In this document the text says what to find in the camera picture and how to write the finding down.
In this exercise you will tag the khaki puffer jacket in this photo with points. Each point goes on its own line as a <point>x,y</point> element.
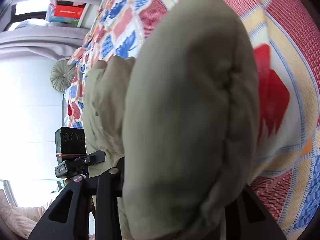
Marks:
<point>184,116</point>

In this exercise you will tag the red box on sill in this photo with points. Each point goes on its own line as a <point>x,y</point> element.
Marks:
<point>69,11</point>

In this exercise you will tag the grey curtain left panel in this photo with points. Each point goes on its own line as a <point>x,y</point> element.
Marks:
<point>50,42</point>

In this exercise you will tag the leaf patterned patchwork quilt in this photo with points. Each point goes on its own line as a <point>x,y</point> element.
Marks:
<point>286,44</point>

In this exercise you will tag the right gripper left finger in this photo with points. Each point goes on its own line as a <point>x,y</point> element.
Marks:
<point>68,215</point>

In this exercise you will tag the black camera box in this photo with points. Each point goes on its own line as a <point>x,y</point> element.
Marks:
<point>70,142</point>

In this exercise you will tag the round green pleated cushion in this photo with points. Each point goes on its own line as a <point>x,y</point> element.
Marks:
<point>62,75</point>

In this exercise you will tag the teal box on sill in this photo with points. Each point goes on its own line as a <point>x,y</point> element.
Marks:
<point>58,21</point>

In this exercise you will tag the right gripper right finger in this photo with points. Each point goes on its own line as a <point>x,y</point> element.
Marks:
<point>248,219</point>

